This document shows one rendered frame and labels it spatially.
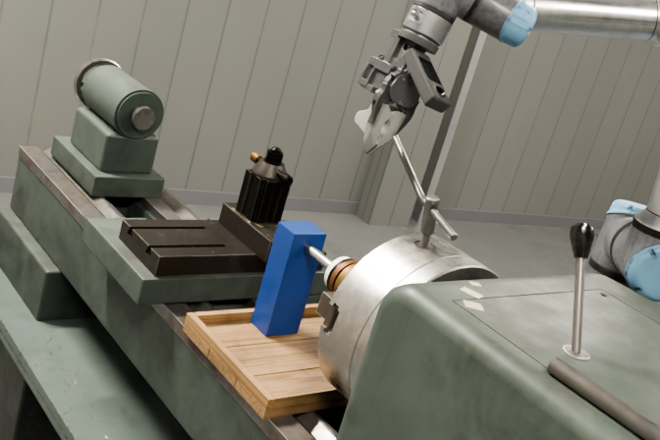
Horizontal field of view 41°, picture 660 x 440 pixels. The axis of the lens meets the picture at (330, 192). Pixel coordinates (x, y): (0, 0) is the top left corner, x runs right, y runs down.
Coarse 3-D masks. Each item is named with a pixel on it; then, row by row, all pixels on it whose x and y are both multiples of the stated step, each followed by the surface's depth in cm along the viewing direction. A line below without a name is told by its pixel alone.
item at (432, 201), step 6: (426, 198) 140; (432, 198) 140; (438, 198) 140; (426, 204) 140; (432, 204) 140; (438, 204) 140; (426, 210) 140; (426, 216) 141; (426, 222) 141; (432, 222) 141; (420, 228) 142; (426, 228) 141; (432, 228) 141; (426, 234) 142; (432, 234) 142; (426, 240) 142; (420, 246) 143; (426, 246) 143
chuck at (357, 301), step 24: (408, 240) 145; (432, 240) 146; (360, 264) 142; (384, 264) 140; (408, 264) 139; (360, 288) 139; (384, 288) 137; (360, 312) 137; (336, 336) 140; (336, 360) 141
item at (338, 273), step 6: (348, 258) 162; (336, 264) 161; (342, 264) 160; (348, 264) 160; (354, 264) 159; (336, 270) 160; (342, 270) 159; (348, 270) 158; (330, 276) 160; (336, 276) 159; (342, 276) 158; (330, 282) 160; (336, 282) 158; (330, 288) 161
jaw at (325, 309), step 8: (336, 288) 151; (328, 296) 145; (320, 304) 146; (328, 304) 145; (336, 304) 142; (320, 312) 146; (328, 312) 143; (336, 312) 141; (328, 320) 143; (328, 328) 142
